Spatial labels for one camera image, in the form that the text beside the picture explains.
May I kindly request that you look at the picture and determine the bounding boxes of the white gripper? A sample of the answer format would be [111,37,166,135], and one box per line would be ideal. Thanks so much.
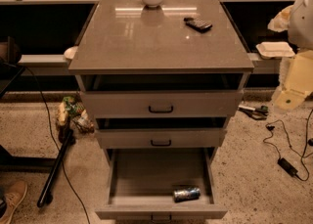
[272,50,313,111]

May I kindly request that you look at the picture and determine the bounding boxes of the silver blue redbull can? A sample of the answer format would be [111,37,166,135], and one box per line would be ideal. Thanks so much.
[173,187,201,202]

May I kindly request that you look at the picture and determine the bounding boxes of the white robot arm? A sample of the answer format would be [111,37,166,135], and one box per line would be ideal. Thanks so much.
[268,0,313,111]

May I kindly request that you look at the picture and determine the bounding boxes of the grey drawer cabinet with counter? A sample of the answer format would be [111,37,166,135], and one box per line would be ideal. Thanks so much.
[67,0,255,170]

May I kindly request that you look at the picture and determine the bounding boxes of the grey bottom drawer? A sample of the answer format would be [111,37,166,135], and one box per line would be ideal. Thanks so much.
[96,148,227,224]

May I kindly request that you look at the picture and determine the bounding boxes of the grey drawer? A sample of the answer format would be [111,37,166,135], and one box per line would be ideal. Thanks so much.
[81,73,243,118]
[96,148,227,224]
[96,117,227,149]

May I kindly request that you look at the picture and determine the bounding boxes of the grey middle drawer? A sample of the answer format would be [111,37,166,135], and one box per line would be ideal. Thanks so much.
[96,117,227,149]

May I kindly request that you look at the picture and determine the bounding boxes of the grey top drawer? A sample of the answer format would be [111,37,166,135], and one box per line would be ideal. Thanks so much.
[81,73,243,118]

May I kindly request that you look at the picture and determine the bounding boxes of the white styrofoam food container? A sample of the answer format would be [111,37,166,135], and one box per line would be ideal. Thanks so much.
[256,41,294,59]

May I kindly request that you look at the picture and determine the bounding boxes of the black calculator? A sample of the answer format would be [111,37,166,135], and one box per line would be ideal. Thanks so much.
[184,18,212,33]

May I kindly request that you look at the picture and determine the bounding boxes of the white plate behind cabinet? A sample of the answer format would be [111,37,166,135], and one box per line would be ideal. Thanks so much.
[64,46,78,61]

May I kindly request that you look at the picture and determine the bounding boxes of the snack packets pile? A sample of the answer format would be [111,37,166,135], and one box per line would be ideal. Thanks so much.
[56,96,94,133]

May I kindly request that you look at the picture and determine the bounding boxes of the black metal pole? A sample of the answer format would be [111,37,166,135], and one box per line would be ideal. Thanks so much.
[37,130,74,208]

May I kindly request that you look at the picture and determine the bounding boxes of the tan shoe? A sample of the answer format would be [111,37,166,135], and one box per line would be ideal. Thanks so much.
[0,180,27,224]

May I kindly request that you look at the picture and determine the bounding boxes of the black handled scissors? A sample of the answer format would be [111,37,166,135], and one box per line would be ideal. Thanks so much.
[238,106,268,120]

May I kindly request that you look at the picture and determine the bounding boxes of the black power adapter with cable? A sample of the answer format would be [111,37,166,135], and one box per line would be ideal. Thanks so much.
[263,110,313,182]

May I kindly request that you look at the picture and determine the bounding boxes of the black cable on floor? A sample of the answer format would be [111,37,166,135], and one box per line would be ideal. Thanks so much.
[19,66,92,224]

